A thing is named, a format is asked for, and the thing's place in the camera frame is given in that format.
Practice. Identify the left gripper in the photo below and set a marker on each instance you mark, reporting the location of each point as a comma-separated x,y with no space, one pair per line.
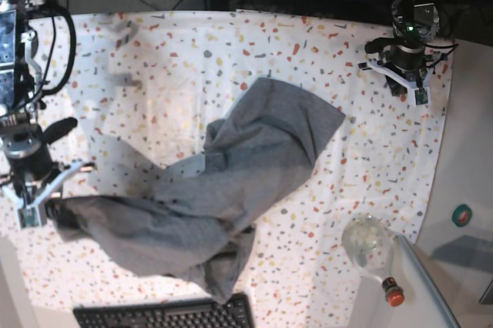
396,58

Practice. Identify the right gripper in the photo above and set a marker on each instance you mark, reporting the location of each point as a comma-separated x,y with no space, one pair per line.
32,166

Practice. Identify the grey t-shirt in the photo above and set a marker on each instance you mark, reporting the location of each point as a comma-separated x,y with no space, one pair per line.
200,229

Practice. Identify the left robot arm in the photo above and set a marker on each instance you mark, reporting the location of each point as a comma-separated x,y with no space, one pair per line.
415,20

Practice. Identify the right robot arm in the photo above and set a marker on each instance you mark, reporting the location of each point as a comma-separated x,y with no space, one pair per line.
24,83

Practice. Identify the green tape roll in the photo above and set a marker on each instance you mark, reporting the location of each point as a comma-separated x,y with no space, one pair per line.
462,215

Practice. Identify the grey metal bar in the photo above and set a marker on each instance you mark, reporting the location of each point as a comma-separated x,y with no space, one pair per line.
424,305

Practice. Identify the clear bottle with orange cap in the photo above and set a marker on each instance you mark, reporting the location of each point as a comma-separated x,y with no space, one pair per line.
370,248

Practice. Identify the terrazzo patterned tablecloth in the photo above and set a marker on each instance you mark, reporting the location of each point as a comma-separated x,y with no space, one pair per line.
144,88

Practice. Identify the black keyboard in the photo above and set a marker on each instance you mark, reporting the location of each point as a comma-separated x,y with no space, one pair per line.
184,313

